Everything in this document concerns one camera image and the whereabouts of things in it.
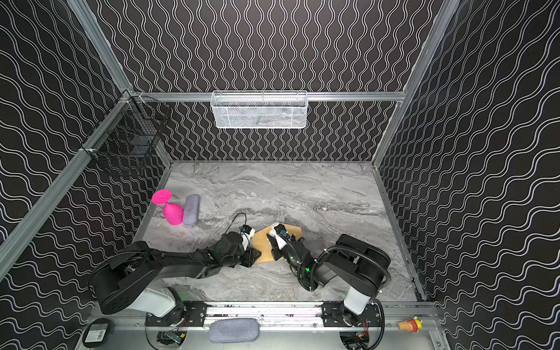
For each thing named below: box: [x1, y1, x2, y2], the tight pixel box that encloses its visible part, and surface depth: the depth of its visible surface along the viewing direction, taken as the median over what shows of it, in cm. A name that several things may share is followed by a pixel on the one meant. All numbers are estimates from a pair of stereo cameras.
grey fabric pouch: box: [208, 317, 260, 344], surface depth 71 cm
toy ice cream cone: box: [397, 316, 424, 334], surface depth 72 cm
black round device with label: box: [82, 317, 111, 349], surface depth 71 cm
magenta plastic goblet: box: [151, 188, 185, 226], surface depth 95 cm
